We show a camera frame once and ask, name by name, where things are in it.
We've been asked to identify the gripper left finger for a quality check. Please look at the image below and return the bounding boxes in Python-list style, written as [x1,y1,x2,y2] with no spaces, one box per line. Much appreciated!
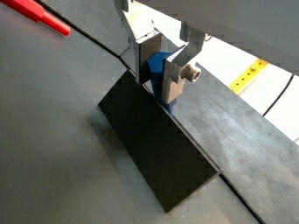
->
[113,0,161,85]

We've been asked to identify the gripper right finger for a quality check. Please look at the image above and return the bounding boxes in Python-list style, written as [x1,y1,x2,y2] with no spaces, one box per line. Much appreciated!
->
[161,23,205,103]

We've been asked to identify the blue peg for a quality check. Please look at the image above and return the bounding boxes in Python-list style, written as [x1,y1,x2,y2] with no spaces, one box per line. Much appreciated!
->
[145,52,176,115]

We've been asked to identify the red peg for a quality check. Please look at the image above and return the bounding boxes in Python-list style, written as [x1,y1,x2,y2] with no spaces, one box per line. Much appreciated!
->
[0,0,71,36]

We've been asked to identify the yellow frame strip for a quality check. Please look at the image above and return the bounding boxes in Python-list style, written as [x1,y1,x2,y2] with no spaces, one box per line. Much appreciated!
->
[228,59,268,93]

